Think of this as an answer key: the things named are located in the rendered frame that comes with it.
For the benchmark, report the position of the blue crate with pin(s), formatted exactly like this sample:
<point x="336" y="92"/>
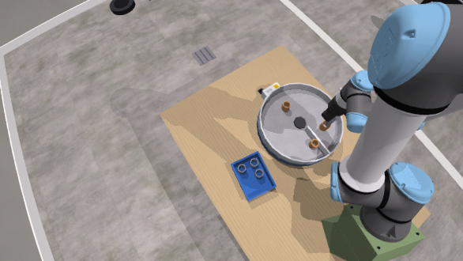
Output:
<point x="253" y="186"/>

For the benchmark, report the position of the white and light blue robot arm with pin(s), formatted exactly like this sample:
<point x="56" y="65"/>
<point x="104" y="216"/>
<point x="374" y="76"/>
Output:
<point x="416" y="66"/>

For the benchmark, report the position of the bronze bushing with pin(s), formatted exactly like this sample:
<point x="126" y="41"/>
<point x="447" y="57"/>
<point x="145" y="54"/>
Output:
<point x="283" y="106"/>
<point x="316" y="143"/>
<point x="322" y="128"/>

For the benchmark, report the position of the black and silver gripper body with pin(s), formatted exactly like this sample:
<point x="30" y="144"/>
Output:
<point x="336" y="107"/>

